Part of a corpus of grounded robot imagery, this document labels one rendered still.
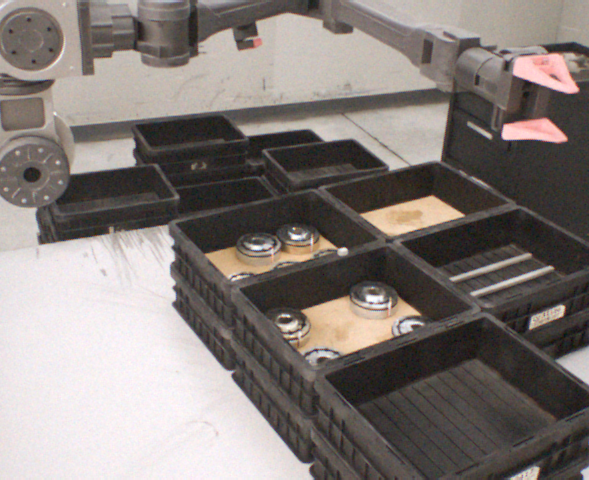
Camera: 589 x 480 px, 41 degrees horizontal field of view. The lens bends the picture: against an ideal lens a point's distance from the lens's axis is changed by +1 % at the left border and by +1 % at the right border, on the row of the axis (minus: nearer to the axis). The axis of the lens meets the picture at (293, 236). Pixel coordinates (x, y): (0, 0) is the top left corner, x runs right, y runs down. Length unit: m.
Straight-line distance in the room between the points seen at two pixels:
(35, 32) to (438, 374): 0.93
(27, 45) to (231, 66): 3.58
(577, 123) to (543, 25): 2.70
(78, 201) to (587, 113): 1.92
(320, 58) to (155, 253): 3.04
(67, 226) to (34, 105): 1.09
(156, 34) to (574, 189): 2.41
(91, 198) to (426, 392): 1.70
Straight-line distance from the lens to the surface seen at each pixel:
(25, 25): 1.23
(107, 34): 1.25
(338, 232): 1.89
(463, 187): 2.12
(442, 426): 1.45
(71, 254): 2.15
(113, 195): 2.90
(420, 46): 1.24
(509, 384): 1.57
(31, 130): 1.56
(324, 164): 3.15
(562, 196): 3.37
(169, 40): 1.25
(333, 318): 1.66
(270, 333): 1.44
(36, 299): 1.99
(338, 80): 5.09
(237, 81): 4.81
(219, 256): 1.85
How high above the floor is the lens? 1.78
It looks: 29 degrees down
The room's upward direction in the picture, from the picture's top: 3 degrees clockwise
